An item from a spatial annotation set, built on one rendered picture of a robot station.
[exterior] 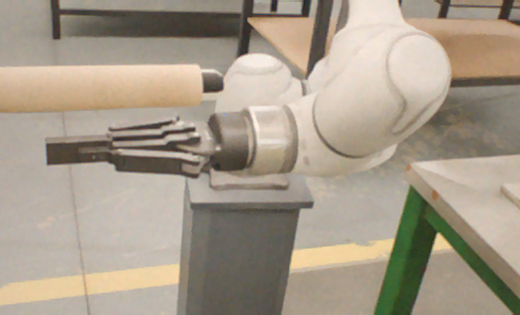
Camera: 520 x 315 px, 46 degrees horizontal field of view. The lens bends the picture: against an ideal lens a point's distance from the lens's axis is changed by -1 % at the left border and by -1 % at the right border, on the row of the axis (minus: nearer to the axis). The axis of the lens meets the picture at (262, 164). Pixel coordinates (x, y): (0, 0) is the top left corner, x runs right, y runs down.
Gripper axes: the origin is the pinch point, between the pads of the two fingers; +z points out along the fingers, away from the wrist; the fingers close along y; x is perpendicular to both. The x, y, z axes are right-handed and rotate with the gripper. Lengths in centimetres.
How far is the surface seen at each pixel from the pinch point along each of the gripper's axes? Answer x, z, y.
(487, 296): -106, -146, 65
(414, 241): -27, -58, 8
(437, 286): -106, -130, 74
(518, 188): -13, -71, 2
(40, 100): 17.5, 3.8, -24.0
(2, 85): 18.6, 6.3, -23.7
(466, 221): -14, -57, -4
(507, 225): -14, -63, -6
